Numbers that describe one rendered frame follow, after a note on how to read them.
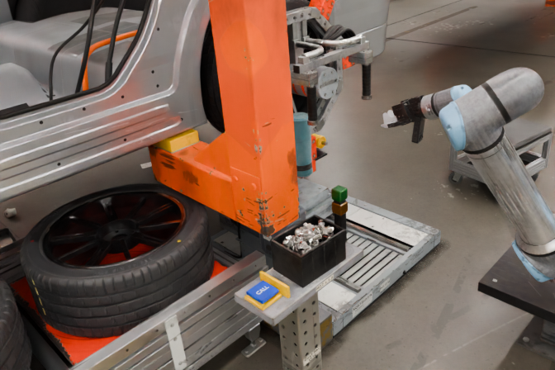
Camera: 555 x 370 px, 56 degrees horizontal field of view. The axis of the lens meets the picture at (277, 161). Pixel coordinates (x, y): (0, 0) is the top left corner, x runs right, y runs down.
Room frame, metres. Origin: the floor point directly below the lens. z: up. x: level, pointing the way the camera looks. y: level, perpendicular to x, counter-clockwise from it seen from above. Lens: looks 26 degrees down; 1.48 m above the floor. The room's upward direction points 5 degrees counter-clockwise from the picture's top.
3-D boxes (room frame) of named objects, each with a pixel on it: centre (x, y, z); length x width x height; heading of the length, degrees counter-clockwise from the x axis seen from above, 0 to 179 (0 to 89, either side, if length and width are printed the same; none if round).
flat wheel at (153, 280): (1.62, 0.60, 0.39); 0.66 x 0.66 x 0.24
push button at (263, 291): (1.22, 0.08, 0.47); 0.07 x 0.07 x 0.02; 43
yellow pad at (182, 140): (1.91, 0.40, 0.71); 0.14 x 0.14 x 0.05; 43
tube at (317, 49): (1.96, -0.12, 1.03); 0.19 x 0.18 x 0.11; 43
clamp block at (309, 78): (1.85, -0.13, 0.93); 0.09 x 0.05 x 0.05; 43
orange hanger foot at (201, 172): (1.79, 0.28, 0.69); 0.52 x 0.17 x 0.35; 43
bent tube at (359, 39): (2.10, -0.27, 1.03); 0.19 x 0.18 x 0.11; 43
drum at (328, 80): (2.07, -0.16, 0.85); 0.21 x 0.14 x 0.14; 43
